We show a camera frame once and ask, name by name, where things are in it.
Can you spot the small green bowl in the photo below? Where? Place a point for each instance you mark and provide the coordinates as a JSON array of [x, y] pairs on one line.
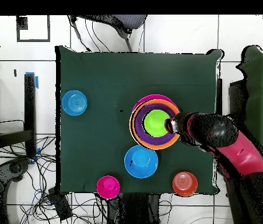
[[155, 123]]

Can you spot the purple bowl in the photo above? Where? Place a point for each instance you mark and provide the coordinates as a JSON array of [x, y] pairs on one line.
[[140, 133]]

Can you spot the large pink bowl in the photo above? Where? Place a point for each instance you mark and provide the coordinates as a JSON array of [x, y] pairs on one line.
[[149, 96]]

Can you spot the large orange bowl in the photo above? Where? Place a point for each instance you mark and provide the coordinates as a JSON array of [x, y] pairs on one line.
[[132, 126]]

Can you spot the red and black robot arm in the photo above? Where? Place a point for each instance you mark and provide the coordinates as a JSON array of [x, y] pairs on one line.
[[215, 130]]

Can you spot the medium blue bowl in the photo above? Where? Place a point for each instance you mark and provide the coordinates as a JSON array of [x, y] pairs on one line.
[[141, 161]]

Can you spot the small orange bowl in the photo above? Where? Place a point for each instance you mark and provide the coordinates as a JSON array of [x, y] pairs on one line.
[[184, 184]]

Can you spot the dark green tablecloth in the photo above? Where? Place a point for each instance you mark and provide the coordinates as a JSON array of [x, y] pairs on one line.
[[110, 70]]

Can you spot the small pink-red bowl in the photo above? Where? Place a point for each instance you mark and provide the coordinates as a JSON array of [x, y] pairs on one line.
[[108, 187]]

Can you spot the small blue bowl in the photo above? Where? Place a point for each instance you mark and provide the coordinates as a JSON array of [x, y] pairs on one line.
[[74, 102]]

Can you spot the grey mesh office chair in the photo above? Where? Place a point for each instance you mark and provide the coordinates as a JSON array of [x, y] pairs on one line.
[[126, 21]]

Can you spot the black power strip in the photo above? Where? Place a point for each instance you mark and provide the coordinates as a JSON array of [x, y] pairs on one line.
[[60, 205]]

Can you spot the blue tape strip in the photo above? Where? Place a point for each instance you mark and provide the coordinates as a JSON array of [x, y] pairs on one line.
[[37, 82]]

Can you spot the black metal stand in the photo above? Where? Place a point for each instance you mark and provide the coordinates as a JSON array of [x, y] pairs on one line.
[[29, 105]]

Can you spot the black chair base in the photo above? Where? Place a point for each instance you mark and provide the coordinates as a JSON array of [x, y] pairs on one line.
[[14, 168]]

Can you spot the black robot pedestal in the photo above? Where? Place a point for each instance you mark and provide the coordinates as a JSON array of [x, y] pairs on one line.
[[133, 210]]

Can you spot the black square floor frame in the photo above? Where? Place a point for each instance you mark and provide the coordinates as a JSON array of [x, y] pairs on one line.
[[33, 40]]

